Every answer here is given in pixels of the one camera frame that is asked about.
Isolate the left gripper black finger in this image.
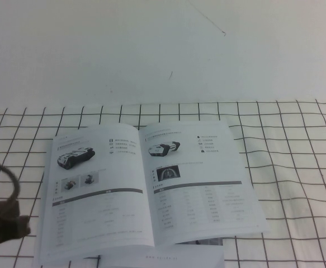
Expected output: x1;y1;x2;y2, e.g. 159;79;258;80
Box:
0;197;21;222
0;215;32;251

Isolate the white product catalog book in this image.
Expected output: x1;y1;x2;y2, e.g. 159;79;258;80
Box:
31;116;272;268

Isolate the white booklet with web address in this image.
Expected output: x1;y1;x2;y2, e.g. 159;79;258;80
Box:
98;236;225;268

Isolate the white black-checkered tablecloth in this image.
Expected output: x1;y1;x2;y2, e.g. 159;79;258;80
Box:
0;99;326;268

